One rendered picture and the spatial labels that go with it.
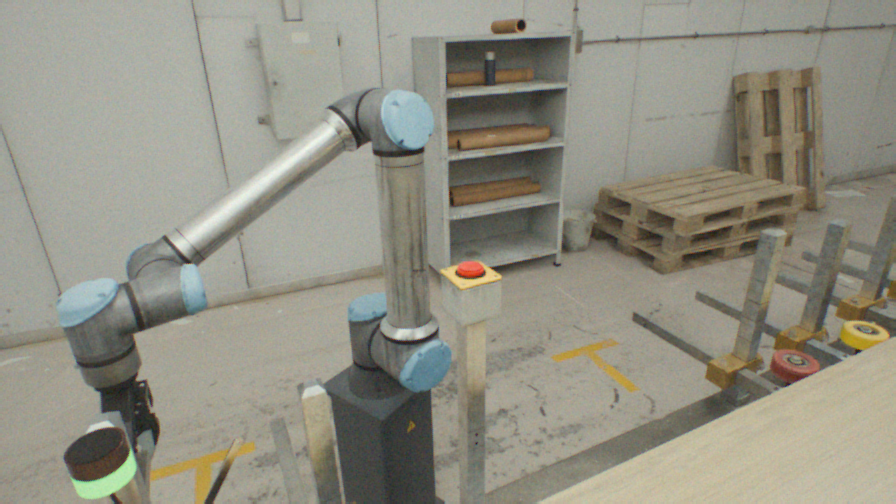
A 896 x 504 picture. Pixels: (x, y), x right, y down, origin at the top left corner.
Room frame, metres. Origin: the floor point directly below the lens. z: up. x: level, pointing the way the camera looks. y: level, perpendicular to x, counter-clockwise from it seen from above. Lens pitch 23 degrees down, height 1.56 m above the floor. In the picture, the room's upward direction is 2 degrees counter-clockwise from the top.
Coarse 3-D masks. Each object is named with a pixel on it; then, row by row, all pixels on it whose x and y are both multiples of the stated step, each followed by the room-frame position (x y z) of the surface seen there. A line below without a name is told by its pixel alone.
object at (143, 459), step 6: (138, 456) 0.72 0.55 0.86; (144, 456) 0.72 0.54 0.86; (138, 462) 0.71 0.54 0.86; (144, 462) 0.71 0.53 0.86; (150, 462) 0.73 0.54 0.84; (144, 468) 0.69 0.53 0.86; (150, 468) 0.72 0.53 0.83; (144, 474) 0.68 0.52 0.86; (150, 474) 0.71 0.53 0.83; (144, 480) 0.67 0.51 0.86
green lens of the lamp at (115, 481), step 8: (128, 464) 0.45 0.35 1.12; (120, 472) 0.43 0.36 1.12; (128, 472) 0.44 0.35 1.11; (72, 480) 0.42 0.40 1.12; (104, 480) 0.42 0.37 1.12; (112, 480) 0.43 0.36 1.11; (120, 480) 0.43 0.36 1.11; (128, 480) 0.44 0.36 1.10; (80, 488) 0.42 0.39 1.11; (88, 488) 0.42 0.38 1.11; (96, 488) 0.42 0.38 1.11; (104, 488) 0.42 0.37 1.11; (112, 488) 0.42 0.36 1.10; (88, 496) 0.42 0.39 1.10; (96, 496) 0.42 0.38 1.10
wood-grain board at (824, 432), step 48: (816, 384) 0.80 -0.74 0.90; (864, 384) 0.79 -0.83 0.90; (720, 432) 0.68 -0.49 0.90; (768, 432) 0.68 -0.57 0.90; (816, 432) 0.67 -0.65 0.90; (864, 432) 0.67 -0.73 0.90; (624, 480) 0.59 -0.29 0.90; (672, 480) 0.58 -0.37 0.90; (720, 480) 0.58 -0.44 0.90; (768, 480) 0.58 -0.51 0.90; (816, 480) 0.57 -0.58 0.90; (864, 480) 0.57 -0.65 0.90
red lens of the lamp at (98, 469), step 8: (120, 448) 0.44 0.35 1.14; (128, 448) 0.46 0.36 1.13; (64, 456) 0.43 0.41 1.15; (112, 456) 0.43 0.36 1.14; (120, 456) 0.44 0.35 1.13; (128, 456) 0.45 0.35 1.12; (72, 464) 0.42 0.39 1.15; (80, 464) 0.42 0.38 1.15; (88, 464) 0.42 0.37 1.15; (96, 464) 0.42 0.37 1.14; (104, 464) 0.42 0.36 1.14; (112, 464) 0.43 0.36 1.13; (120, 464) 0.44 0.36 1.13; (72, 472) 0.42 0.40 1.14; (80, 472) 0.42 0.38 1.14; (88, 472) 0.42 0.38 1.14; (96, 472) 0.42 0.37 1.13; (104, 472) 0.42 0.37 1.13; (80, 480) 0.42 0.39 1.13; (88, 480) 0.42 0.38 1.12
